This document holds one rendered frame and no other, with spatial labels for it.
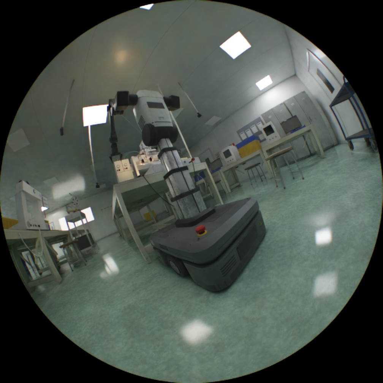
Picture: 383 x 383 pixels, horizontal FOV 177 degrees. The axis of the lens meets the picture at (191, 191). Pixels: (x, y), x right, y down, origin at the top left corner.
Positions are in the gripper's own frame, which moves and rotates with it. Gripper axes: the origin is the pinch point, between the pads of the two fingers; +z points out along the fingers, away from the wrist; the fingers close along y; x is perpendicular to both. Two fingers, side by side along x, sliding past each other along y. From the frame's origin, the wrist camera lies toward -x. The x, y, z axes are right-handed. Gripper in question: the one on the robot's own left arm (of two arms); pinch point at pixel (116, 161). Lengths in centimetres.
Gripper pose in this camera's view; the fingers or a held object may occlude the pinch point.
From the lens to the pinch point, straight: 138.9
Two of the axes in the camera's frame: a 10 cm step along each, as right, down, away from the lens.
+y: -7.3, 3.0, -6.2
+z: 0.6, 9.2, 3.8
